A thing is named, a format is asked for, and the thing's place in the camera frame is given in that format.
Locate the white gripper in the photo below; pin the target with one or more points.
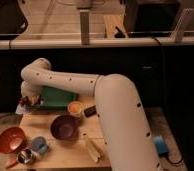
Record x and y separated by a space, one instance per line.
33 92

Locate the purple grape bunch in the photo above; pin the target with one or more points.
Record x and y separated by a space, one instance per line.
25 101

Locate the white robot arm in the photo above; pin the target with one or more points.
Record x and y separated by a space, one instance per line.
123 121

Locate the purple bowl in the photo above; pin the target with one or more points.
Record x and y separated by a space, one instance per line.
64 127

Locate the red bowl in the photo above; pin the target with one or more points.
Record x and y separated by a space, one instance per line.
12 140

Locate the green plastic tray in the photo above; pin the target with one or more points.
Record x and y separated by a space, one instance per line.
53 98

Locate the orange cup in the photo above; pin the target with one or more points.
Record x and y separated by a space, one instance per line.
75 108

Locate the blue mug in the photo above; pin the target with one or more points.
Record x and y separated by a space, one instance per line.
39 145

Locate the wooden table board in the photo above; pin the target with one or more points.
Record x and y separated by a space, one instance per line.
70 154

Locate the black rectangular block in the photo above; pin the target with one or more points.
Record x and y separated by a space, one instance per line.
90 111

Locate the yellow wooden tongs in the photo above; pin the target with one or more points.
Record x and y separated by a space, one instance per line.
93 150

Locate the small steel pot orange handle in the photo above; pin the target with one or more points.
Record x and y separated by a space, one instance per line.
25 157

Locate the grey metal post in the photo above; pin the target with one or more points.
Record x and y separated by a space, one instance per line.
84 27

